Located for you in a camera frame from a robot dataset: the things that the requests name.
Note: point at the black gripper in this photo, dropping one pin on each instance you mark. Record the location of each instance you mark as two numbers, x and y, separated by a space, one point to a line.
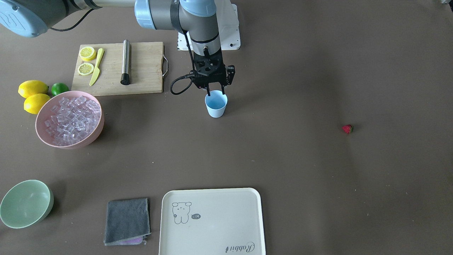
230 74

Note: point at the red strawberry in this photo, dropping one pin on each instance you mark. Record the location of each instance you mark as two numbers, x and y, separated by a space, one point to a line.
348 129

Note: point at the pile of clear ice cubes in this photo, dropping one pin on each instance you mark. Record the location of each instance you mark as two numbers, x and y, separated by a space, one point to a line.
72 120

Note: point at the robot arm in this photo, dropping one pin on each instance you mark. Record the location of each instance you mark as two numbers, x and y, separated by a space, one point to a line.
31 18

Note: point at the light blue plastic cup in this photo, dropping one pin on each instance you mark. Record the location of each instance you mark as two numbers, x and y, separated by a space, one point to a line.
216 103

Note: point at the wooden cutting board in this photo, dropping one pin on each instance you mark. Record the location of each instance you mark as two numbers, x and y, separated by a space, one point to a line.
146 70

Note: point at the steel muddler black tip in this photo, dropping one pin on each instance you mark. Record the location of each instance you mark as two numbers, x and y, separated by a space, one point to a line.
126 63

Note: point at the yellow plastic knife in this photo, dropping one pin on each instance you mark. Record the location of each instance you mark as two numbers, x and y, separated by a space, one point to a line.
96 71

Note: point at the lemon half lower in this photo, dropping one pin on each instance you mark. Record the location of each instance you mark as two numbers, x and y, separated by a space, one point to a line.
85 69

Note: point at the lemon half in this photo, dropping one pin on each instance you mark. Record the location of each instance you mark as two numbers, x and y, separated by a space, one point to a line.
87 53
85 69

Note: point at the lemon half upper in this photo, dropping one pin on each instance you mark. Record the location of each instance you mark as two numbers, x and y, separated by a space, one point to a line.
87 53

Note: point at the cream rabbit tray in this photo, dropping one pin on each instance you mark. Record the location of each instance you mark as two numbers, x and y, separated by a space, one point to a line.
225 221

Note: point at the pink bowl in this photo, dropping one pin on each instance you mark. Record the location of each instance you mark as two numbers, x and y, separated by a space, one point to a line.
45 112

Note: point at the green lime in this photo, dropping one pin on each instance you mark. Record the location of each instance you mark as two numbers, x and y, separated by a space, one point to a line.
59 88

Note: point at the grey folded cloth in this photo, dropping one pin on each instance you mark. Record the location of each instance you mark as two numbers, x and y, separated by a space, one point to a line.
127 222

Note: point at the yellow lemon lower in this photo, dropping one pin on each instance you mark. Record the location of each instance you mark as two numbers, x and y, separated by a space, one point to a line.
35 102

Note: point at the yellow lemon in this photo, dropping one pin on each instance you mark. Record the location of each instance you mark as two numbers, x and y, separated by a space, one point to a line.
35 102
31 87

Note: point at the yellow lemon upper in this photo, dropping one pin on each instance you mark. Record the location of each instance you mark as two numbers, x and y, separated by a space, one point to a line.
31 87

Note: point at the green bowl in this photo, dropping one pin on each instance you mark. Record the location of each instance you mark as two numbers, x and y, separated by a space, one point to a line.
26 204

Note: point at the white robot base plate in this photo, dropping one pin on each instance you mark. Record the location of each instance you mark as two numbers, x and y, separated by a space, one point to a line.
231 32

